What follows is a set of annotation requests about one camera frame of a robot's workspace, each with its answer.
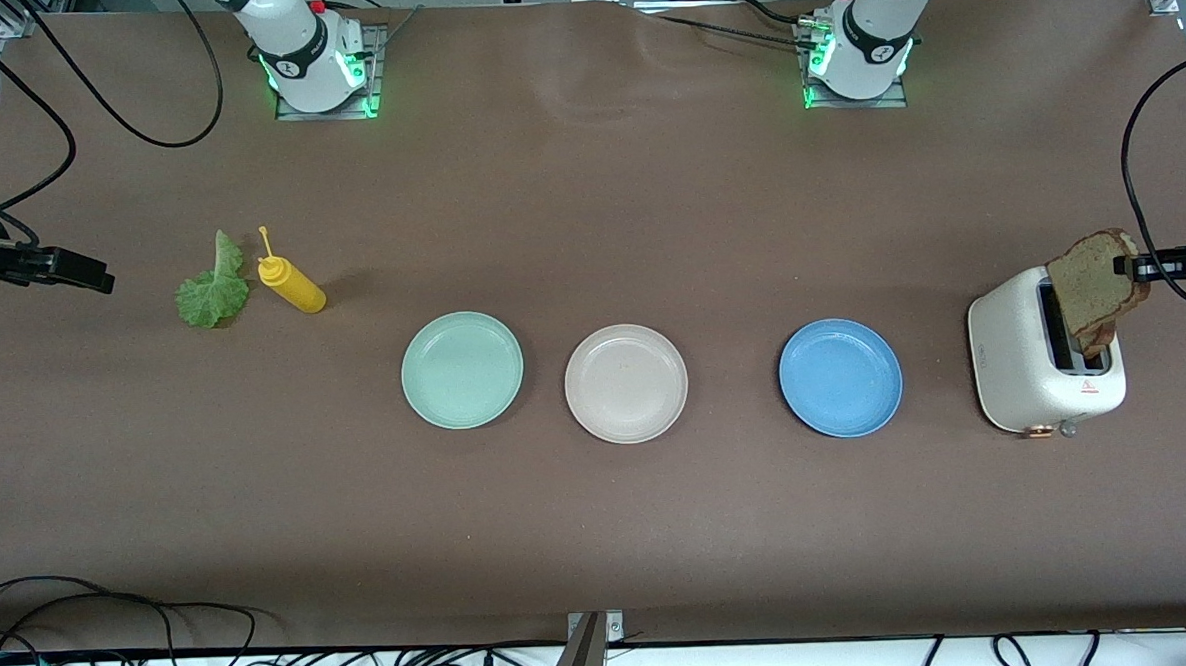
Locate green lettuce leaf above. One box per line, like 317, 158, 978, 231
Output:
171, 228, 254, 331

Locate blue plate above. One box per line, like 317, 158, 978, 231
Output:
777, 317, 906, 442

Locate mint green plate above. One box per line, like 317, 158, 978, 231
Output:
398, 309, 527, 433

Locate beige plate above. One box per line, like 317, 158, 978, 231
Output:
562, 321, 692, 447

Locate cream white toaster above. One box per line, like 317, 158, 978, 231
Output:
966, 263, 1130, 443

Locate yellow squeeze bottle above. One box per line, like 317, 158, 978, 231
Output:
255, 223, 329, 317

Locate brown table cover sheet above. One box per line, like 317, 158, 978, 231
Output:
0, 0, 1186, 666

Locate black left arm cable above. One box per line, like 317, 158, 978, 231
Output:
1116, 52, 1186, 321

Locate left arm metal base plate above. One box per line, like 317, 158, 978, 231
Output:
798, 14, 911, 115

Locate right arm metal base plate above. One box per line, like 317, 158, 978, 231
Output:
270, 22, 391, 125

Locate tangled black cables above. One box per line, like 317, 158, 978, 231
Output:
0, 553, 568, 666

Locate black cable on table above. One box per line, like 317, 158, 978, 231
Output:
629, 0, 817, 57

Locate grey metal bracket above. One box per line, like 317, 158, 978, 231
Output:
540, 610, 629, 666

